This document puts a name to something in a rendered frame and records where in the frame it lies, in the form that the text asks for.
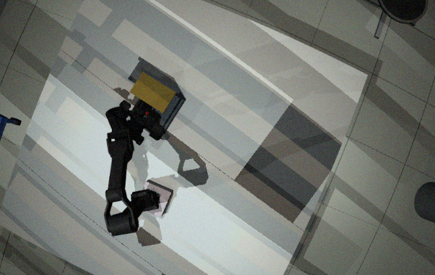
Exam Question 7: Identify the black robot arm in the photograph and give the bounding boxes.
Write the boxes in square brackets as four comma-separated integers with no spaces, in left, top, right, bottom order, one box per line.
[104,106,161,236]

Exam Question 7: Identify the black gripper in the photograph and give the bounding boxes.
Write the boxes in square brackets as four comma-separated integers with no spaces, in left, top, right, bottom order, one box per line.
[119,100,165,140]

